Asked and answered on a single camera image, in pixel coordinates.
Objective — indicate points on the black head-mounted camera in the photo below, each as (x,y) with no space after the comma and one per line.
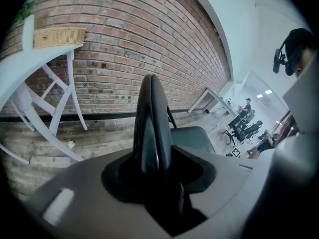
(277,61)

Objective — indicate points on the white paper scrap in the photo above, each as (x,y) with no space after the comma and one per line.
(71,144)

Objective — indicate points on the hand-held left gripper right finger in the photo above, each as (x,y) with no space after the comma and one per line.
(229,178)

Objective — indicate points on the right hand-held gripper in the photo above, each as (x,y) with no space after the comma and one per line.
(234,152)

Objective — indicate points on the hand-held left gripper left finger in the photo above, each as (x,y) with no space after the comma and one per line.
(82,183)

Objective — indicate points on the wicker organiser box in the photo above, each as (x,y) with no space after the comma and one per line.
(59,37)

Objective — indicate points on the black office chair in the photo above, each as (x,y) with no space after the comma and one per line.
(249,131)

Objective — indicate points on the person's head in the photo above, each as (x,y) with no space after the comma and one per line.
(302,58)

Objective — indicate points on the light blue desk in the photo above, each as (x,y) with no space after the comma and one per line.
(216,96)

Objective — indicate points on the person's right forearm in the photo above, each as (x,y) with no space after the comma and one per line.
(254,155)

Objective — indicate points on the white table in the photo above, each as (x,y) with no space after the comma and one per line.
(15,66)

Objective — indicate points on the white vase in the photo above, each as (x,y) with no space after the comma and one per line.
(28,34)

